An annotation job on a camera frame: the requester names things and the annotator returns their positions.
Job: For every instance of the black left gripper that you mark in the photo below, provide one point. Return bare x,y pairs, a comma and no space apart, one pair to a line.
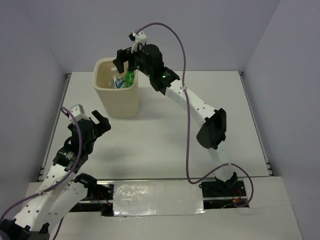
104,125

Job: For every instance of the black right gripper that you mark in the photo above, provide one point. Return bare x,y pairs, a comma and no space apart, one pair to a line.
121,57

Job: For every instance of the green plastic bottle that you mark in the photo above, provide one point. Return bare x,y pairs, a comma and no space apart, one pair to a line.
129,79

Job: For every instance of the white label clear bottle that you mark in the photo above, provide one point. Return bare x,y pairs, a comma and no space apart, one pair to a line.
116,81

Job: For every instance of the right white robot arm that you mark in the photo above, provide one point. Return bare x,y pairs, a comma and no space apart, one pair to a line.
212,122

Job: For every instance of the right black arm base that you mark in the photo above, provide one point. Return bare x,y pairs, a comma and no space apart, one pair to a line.
232,187

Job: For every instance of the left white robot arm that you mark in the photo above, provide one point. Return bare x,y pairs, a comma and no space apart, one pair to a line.
63,186

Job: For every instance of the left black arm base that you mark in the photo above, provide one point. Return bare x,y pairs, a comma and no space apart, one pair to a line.
99,197

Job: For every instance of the beige plastic bin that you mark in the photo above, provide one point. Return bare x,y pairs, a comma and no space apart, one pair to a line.
118,103

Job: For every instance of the silver reflective plate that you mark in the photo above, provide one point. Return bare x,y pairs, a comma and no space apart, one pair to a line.
157,198

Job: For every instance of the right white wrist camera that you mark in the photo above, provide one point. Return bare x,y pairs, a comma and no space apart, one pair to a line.
139,40

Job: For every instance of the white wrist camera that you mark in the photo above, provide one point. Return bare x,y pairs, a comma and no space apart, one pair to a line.
139,40
78,113

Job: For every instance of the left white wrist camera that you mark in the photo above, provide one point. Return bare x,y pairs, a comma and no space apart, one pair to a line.
78,113

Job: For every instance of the aluminium table edge rail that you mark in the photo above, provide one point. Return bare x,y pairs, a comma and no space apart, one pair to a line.
55,113

